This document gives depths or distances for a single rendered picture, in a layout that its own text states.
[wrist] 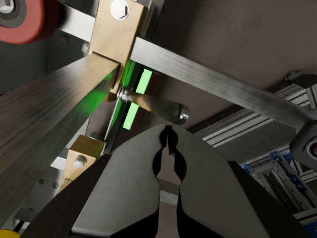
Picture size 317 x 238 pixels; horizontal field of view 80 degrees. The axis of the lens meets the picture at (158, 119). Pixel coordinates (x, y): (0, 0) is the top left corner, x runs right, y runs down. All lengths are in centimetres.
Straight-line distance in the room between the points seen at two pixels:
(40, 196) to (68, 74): 77
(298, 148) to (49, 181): 77
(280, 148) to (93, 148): 107
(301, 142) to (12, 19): 32
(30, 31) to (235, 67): 108
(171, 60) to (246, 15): 95
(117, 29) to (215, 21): 92
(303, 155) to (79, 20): 30
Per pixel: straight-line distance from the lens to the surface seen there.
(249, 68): 124
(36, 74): 58
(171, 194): 41
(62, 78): 17
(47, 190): 88
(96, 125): 51
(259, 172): 113
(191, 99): 121
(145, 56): 26
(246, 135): 116
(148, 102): 18
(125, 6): 24
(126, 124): 49
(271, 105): 32
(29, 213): 63
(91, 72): 20
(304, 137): 25
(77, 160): 36
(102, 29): 26
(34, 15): 25
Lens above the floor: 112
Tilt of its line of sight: 62 degrees down
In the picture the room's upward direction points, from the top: 175 degrees counter-clockwise
